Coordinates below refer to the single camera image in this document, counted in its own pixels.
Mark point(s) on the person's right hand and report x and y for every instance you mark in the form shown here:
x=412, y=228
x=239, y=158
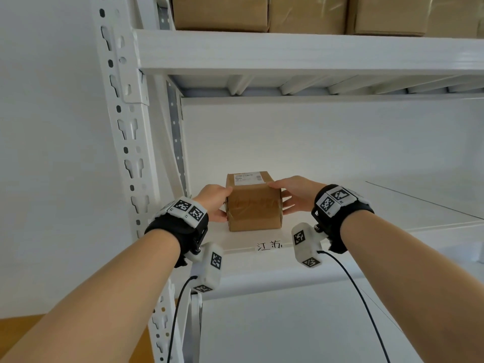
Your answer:
x=302, y=192

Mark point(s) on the person's left hand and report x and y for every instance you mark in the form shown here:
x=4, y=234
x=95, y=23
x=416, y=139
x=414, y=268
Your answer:
x=211, y=202

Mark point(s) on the person's left thumb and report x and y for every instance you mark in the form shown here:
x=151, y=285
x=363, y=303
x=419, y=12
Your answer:
x=218, y=217

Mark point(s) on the person's right thumb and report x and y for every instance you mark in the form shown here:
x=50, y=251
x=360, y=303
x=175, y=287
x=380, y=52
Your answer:
x=291, y=208

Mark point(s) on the small taped cardboard box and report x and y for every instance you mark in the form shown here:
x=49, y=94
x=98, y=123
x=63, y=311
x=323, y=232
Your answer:
x=254, y=209

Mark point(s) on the person's right forearm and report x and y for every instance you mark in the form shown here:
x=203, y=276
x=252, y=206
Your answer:
x=408, y=283

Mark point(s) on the person's left forearm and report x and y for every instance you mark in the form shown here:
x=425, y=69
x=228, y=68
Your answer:
x=98, y=294

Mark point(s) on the white metal shelf rack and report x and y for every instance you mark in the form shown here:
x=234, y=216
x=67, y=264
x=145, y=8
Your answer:
x=124, y=71

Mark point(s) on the large brown cardboard box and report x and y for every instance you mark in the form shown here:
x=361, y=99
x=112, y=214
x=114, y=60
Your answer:
x=221, y=13
x=393, y=15
x=308, y=13

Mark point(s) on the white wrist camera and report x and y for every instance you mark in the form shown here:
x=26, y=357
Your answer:
x=208, y=268
x=307, y=241

